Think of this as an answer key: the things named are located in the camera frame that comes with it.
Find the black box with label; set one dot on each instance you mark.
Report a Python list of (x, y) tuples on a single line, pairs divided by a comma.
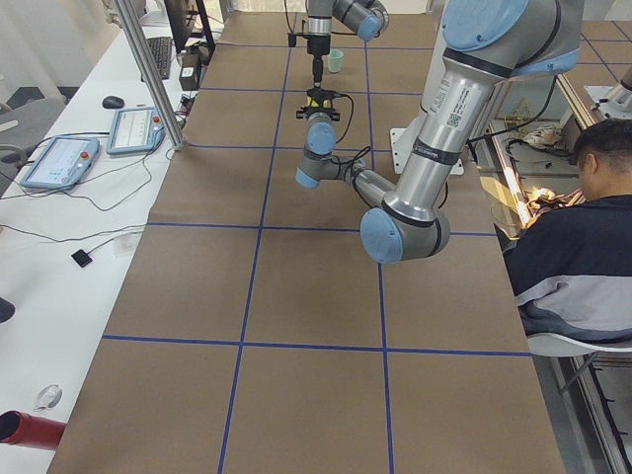
[(190, 71)]

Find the pale green cup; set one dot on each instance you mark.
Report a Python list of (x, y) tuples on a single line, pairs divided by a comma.
[(335, 60)]

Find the near blue teach pendant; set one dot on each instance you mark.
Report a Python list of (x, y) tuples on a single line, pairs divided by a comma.
[(62, 164)]

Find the yellow cup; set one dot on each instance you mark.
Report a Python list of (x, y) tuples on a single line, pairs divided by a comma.
[(314, 102)]

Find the seated person dark jacket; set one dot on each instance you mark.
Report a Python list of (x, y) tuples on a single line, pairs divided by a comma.
[(571, 269)]

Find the far blue teach pendant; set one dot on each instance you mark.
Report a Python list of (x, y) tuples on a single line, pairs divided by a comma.
[(135, 130)]

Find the black keyboard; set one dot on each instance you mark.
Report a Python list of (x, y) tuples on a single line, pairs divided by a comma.
[(161, 49)]

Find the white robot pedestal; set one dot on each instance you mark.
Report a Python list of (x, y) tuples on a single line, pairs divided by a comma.
[(404, 140)]

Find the black computer mouse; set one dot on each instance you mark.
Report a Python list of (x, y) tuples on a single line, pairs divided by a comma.
[(113, 103)]

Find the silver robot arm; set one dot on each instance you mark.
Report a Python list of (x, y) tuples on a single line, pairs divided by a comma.
[(486, 42), (365, 19)]

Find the small black square pad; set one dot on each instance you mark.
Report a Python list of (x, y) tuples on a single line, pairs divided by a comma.
[(82, 258)]

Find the blue teach pendant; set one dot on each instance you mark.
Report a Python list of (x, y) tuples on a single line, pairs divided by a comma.
[(135, 130), (62, 164)]

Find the black computer monitor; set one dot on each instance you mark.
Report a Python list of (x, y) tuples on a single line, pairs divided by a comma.
[(182, 15)]

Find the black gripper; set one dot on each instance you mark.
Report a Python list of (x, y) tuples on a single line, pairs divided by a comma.
[(316, 48), (302, 114)]

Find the red cylinder bottle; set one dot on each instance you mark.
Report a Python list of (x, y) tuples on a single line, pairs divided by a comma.
[(23, 429)]

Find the aluminium frame post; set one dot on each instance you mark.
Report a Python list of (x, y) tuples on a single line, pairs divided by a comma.
[(145, 62)]

